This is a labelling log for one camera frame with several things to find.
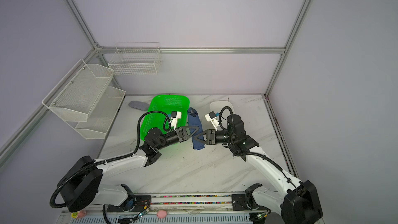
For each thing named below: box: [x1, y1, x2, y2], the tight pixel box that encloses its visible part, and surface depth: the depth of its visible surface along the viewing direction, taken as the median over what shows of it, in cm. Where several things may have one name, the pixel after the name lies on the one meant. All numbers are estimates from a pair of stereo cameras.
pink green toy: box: [70, 210, 87, 219], surface depth 69 cm
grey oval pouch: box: [128, 100, 150, 111], surface depth 113 cm
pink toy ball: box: [156, 210, 167, 219], surface depth 71 cm
